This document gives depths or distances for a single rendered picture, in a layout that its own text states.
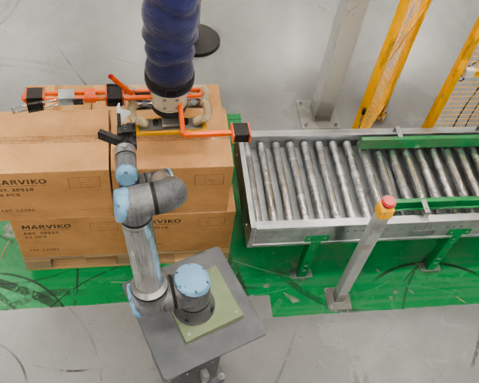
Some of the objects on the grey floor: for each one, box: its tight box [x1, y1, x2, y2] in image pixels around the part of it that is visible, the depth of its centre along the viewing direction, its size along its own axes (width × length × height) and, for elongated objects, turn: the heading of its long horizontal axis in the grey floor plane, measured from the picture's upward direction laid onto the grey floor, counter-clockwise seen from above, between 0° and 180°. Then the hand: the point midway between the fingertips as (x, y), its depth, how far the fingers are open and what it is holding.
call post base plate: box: [324, 287, 352, 310], centre depth 362 cm, size 15×15×3 cm
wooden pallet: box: [23, 248, 230, 271], centre depth 385 cm, size 120×100×14 cm
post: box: [331, 200, 395, 303], centre depth 323 cm, size 7×7×100 cm
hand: (118, 114), depth 267 cm, fingers open, 14 cm apart
